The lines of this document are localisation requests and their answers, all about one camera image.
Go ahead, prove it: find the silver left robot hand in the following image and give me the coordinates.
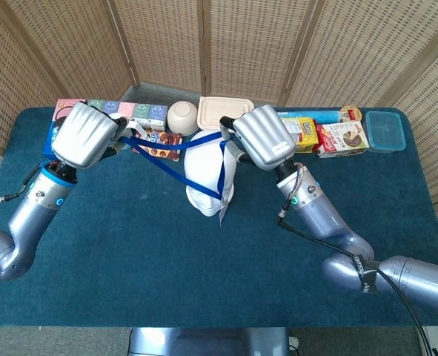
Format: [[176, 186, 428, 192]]
[[50, 102, 130, 171]]

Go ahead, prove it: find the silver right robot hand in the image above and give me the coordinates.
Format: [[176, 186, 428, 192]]
[[219, 104, 297, 171]]

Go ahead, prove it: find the blue lanyard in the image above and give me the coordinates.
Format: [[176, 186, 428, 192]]
[[120, 131, 238, 225]]

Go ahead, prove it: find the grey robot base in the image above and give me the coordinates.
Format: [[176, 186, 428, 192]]
[[127, 326, 292, 356]]

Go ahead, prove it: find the blue Oreo cookie box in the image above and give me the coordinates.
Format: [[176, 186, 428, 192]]
[[42, 98, 87, 161]]

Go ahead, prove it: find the yellow Lipo biscuit bag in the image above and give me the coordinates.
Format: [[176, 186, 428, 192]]
[[283, 116, 320, 155]]

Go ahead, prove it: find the pale blue plastic mug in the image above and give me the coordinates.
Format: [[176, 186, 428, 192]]
[[109, 113, 151, 151]]

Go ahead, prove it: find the beige lidded lunch box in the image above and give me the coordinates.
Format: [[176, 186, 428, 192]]
[[196, 96, 256, 133]]

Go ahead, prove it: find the pastel multicolour carton pack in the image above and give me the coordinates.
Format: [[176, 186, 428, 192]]
[[87, 99, 169, 131]]

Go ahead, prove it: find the cyan plastic roll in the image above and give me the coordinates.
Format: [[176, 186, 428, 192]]
[[273, 108, 342, 125]]

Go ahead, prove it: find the white foam mannequin head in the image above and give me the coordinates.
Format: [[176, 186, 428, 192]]
[[183, 129, 238, 218]]

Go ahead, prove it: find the red white cookie box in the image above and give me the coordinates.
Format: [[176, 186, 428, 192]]
[[316, 120, 371, 159]]

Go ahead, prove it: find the beige bowl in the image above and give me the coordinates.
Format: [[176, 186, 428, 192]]
[[166, 100, 199, 136]]

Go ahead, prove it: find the brown chocolate biscuit box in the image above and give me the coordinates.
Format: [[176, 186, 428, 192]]
[[131, 128, 185, 162]]

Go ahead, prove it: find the small round snack cup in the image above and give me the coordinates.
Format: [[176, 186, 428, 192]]
[[339, 105, 362, 123]]

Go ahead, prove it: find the wicker folding screen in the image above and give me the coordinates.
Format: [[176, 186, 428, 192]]
[[0, 0, 438, 268]]

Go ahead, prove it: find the blue transparent food container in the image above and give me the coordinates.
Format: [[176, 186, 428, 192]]
[[365, 110, 408, 154]]

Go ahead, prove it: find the teal table cloth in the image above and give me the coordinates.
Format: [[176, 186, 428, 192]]
[[0, 106, 438, 329]]

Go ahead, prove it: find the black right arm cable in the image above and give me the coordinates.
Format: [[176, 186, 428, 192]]
[[276, 162, 437, 356]]

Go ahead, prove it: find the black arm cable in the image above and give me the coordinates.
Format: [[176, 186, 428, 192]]
[[276, 162, 437, 356], [0, 168, 44, 231]]

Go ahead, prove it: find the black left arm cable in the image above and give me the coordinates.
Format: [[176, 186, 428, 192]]
[[0, 168, 44, 231]]

